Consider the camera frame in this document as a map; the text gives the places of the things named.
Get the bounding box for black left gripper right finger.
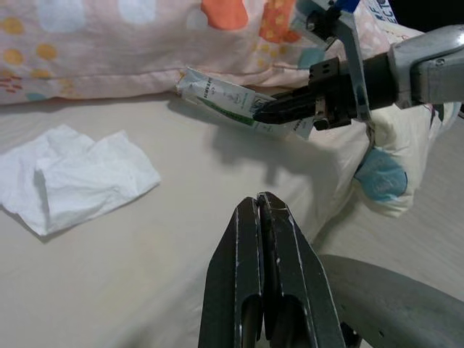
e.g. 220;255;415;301
256;191;345;348

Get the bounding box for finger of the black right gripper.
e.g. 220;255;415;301
270;90;318;106
252;99;320;126

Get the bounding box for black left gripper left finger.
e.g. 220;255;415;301
198;196;265;348

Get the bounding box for white printed packet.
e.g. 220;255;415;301
175;66;312;141

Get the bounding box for white paper tissue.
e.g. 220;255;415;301
0;124;162;237

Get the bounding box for white book blue letters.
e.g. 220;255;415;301
353;0;398;37

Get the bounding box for bed with cream sheet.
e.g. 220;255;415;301
0;85;464;348

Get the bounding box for cream cartoon print blanket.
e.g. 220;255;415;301
289;0;464;218

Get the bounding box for pink patterned pillow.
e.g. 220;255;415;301
0;0;312;106

